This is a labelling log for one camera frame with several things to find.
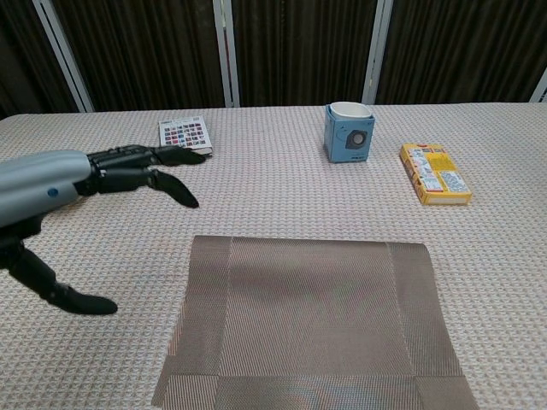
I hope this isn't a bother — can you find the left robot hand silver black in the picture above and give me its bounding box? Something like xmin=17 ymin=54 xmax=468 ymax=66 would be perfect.
xmin=0 ymin=144 xmax=213 ymax=316

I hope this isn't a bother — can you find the brown woven placemat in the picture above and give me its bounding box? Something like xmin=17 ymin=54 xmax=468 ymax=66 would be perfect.
xmin=151 ymin=234 xmax=479 ymax=410

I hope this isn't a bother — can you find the white box with colourful grid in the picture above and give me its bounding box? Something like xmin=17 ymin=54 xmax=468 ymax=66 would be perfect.
xmin=158 ymin=118 xmax=215 ymax=156

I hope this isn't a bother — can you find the beige woven tablecloth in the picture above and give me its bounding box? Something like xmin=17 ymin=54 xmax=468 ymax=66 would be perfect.
xmin=0 ymin=101 xmax=547 ymax=410

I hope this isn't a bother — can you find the dark pleated curtain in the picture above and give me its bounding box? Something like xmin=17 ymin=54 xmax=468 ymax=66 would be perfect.
xmin=0 ymin=0 xmax=547 ymax=120

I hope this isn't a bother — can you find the blue speaker carton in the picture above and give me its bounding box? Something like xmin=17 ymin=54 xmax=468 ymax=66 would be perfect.
xmin=323 ymin=102 xmax=377 ymax=164

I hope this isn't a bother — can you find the yellow flat carton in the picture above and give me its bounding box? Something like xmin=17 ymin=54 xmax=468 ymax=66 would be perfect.
xmin=399 ymin=143 xmax=473 ymax=207

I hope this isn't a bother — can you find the grey metal partition post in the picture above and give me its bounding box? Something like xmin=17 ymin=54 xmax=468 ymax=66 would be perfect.
xmin=362 ymin=0 xmax=394 ymax=106
xmin=528 ymin=67 xmax=547 ymax=103
xmin=32 ymin=0 xmax=95 ymax=114
xmin=212 ymin=0 xmax=241 ymax=108

